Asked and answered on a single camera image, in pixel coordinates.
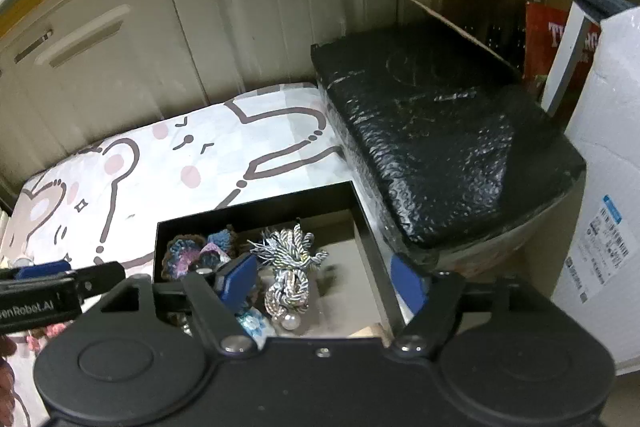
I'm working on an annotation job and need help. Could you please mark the printed bear blanket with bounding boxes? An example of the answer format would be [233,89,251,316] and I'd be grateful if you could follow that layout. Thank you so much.
[0,82,352,427]

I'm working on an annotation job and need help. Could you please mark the black wrapped package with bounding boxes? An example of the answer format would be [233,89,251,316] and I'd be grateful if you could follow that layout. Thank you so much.
[310,23,587,258]

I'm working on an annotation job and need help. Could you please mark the red book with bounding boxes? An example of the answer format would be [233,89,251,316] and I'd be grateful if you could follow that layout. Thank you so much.
[522,1,601,94]

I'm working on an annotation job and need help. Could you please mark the pink crochet doll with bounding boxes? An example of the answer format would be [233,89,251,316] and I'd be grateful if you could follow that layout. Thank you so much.
[27,324,68,353]

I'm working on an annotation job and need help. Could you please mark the brown cardboard box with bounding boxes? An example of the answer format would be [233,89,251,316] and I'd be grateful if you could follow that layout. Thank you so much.
[402,0,527,78]

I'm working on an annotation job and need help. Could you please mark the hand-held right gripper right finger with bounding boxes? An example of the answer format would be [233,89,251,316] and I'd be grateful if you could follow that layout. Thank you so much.
[390,253,566,358]

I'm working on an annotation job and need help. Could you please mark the black cardboard box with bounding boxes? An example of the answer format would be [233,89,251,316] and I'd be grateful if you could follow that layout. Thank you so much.
[153,179,407,344]

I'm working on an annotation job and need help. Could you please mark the metal cabinet handle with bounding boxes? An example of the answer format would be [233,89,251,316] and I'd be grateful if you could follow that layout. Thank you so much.
[14,29,54,64]

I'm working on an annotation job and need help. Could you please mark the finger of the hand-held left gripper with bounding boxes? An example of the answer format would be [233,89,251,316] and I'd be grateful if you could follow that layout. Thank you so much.
[67,261,127,299]
[0,259,72,282]

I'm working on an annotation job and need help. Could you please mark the white book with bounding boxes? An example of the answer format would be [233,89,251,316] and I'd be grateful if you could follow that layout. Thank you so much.
[541,2,602,118]

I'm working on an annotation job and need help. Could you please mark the white bubble mailer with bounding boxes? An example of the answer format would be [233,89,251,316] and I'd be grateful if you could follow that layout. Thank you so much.
[550,6,640,376]

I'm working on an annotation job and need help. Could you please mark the purple crochet flower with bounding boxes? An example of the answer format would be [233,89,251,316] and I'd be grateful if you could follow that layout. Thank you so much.
[165,228,239,282]

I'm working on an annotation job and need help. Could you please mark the striped rope tassel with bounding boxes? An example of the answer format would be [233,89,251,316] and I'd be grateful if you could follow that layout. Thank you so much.
[248,221,330,332]

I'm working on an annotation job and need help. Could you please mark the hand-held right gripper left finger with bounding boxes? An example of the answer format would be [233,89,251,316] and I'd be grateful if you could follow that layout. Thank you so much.
[85,252,258,358]

